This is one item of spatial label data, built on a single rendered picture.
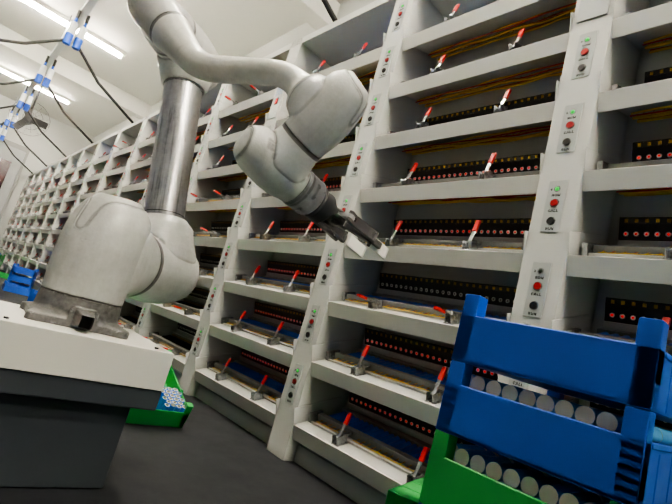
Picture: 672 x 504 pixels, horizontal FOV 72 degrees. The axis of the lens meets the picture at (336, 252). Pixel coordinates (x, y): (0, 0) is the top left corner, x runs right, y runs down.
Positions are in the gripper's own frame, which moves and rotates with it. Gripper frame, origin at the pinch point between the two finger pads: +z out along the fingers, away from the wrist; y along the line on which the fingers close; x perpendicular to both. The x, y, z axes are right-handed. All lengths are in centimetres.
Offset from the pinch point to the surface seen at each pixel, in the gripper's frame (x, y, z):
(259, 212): 26, -100, 20
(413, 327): -11.0, 4.6, 21.7
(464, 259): 7.8, 15.0, 17.7
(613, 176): 27, 46, 13
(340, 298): -5.7, -29.9, 24.5
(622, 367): -25, 67, -25
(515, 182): 27.4, 24.4, 13.3
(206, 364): -42, -100, 32
